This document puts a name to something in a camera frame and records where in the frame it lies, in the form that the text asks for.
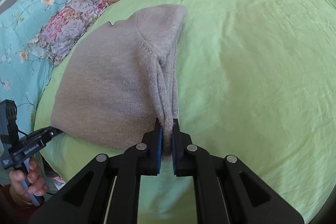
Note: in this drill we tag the green bed sheet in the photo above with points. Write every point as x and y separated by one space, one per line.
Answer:
256 79

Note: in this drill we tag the person's left hand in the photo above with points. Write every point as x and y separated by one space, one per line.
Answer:
37 183

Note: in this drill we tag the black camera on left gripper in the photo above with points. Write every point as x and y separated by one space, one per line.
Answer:
9 128

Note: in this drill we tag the purple floral pillow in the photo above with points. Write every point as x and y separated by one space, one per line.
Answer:
56 38

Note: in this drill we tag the blue floral quilt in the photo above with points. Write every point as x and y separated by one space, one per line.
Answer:
23 75

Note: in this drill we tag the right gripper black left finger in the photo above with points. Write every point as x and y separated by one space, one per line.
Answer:
106 190

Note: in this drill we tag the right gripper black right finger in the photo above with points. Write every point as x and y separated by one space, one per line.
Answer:
225 189

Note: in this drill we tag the beige knitted sweater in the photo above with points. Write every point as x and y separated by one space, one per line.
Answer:
121 80

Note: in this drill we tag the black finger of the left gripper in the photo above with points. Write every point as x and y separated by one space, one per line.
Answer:
47 132

